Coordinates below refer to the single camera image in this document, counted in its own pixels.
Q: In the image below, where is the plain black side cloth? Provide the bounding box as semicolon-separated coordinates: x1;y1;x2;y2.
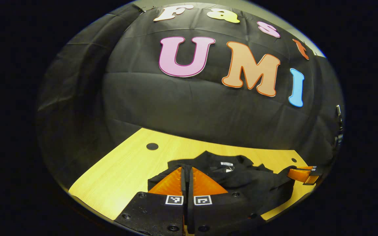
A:
307;56;345;166
36;3;145;191

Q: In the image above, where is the black collared shirt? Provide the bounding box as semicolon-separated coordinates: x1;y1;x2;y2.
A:
148;151;298;224

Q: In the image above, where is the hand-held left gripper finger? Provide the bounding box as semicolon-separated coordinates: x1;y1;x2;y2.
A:
114;166;187;236
188;166;263;235

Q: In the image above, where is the black backdrop cloth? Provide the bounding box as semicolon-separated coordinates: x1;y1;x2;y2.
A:
102;2;328;155

